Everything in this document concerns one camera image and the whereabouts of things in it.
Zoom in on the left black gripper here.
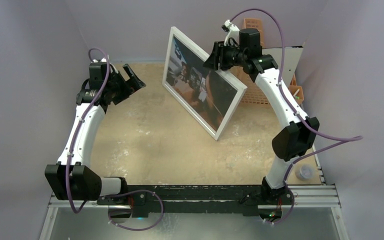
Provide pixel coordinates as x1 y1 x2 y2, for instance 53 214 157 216
106 64 145 105

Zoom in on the printed photo of driver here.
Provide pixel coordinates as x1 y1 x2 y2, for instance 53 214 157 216
164 36 238 131

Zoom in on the white wooden picture frame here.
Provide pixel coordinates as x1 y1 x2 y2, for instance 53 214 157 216
162 26 247 140

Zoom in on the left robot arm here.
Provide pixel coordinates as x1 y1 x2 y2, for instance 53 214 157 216
44 61 146 205

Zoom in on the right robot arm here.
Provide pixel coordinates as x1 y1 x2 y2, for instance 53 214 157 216
203 25 320 204

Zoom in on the orange plastic file organizer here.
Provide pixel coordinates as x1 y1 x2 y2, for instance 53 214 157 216
232 18 305 106

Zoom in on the white board sheet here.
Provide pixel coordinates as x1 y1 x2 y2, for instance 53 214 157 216
262 45 304 87

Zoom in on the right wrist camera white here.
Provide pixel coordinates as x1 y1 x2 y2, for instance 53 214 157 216
221 19 240 47

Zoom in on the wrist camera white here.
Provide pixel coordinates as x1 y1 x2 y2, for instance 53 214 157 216
221 19 240 47
89 58 119 77

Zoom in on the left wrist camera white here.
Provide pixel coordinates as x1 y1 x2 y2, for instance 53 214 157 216
89 58 119 77

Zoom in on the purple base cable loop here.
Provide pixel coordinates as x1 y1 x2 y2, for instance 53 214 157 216
108 189 165 232

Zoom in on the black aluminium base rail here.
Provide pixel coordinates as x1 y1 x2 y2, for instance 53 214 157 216
47 184 342 218

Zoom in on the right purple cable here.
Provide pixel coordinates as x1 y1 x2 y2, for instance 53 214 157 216
230 8 364 186

